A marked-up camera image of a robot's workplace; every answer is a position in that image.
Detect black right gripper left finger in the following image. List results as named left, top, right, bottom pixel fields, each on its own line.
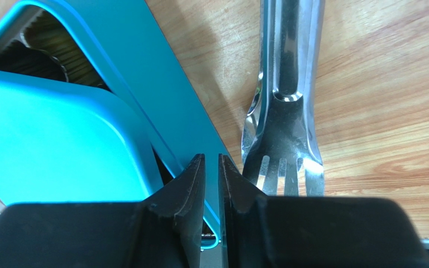
left=0, top=154, right=206, bottom=267

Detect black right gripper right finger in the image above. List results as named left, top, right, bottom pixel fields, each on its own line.
left=218, top=155, right=429, bottom=267

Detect metal serving tongs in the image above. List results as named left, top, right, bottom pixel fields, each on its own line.
left=241, top=1, right=325, bottom=197

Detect blue tin lid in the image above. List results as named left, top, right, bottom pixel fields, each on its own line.
left=0, top=71, right=163, bottom=205

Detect blue chocolate tin box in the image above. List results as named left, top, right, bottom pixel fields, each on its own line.
left=0, top=1, right=227, bottom=250

